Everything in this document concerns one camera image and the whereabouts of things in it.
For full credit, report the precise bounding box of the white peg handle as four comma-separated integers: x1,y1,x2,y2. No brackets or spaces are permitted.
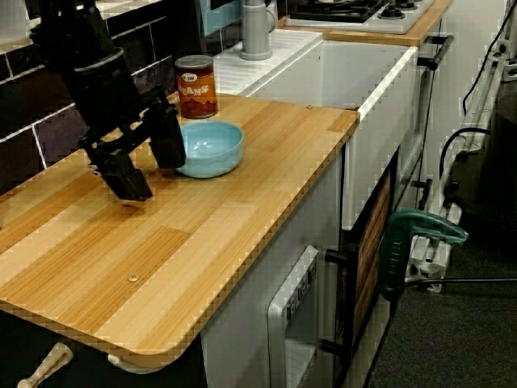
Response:
107,352,181,375
16,342,75,388

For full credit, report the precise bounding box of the white toy sink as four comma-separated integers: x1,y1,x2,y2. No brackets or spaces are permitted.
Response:
213,28,419,232

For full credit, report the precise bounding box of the black cabinet handle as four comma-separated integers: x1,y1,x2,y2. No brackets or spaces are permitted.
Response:
411,177,435,212
417,35,455,71

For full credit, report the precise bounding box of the green clamp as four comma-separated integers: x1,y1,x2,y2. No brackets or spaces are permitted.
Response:
379,209,470,302

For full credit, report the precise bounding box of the toy stove top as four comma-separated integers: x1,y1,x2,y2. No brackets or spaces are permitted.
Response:
284,0,437,36

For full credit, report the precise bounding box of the wood print oven door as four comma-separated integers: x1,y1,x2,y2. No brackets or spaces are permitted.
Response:
351,167,395,347

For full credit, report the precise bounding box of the black looped cable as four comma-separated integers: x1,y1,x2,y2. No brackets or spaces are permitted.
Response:
439,127,492,179

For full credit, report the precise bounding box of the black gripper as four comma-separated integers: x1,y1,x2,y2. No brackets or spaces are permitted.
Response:
72,49,154,201

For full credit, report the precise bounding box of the beans can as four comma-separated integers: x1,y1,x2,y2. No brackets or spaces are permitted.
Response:
174,54,220,120

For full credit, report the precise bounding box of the thin black hanging cable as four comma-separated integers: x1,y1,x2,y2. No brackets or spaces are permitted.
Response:
461,0,511,115

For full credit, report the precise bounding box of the grey toy faucet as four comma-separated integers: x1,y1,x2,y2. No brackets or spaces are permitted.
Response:
239,0,280,62

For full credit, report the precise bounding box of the black oven door handle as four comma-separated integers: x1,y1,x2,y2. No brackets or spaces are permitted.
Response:
318,242,359,359

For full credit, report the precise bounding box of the aluminium frame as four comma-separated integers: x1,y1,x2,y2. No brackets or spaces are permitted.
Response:
403,34,512,293

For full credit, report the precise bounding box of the black floor cable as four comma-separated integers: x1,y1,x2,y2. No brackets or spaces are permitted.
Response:
403,276,517,290

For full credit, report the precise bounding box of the light blue bowl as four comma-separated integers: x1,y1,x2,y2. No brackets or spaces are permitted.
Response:
174,120,245,179

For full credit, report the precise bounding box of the black equipment base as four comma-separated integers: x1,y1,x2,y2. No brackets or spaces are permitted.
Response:
443,80,517,252

